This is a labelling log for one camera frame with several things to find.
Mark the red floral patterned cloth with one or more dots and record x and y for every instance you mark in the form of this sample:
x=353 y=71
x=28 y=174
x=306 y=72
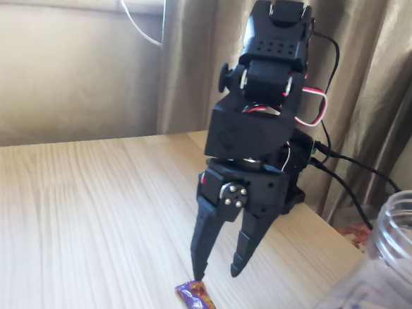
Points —
x=354 y=235

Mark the clear plastic jar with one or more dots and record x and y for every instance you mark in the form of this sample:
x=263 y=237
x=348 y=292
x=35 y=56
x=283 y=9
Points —
x=393 y=252

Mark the purple orange candy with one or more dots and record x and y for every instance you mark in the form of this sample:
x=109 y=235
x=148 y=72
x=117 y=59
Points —
x=199 y=299

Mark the shiny beige curtain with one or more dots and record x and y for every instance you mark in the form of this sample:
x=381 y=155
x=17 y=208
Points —
x=369 y=38

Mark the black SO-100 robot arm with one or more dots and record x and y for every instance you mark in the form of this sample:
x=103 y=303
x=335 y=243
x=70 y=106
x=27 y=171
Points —
x=249 y=136

